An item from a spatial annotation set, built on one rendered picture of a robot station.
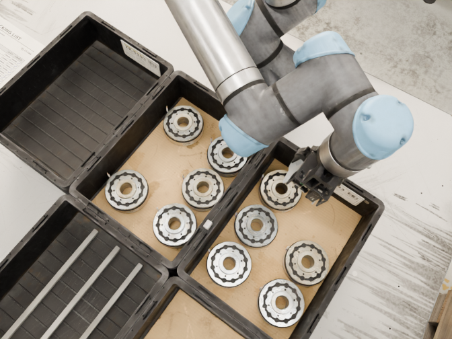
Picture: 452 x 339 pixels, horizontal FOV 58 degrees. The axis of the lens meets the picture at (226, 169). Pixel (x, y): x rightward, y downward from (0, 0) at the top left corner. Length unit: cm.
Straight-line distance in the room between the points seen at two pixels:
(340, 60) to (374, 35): 190
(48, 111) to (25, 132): 8
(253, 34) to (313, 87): 49
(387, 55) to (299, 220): 156
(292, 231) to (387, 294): 33
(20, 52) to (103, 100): 41
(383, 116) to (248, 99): 19
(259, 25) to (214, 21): 41
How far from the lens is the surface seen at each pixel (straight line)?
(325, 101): 58
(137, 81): 116
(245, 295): 97
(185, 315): 97
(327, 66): 58
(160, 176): 103
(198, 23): 65
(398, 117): 56
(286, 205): 99
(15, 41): 151
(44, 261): 105
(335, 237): 103
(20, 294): 106
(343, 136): 58
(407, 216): 126
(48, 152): 113
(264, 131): 60
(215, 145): 103
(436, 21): 269
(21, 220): 124
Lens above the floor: 180
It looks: 70 degrees down
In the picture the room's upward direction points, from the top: 7 degrees clockwise
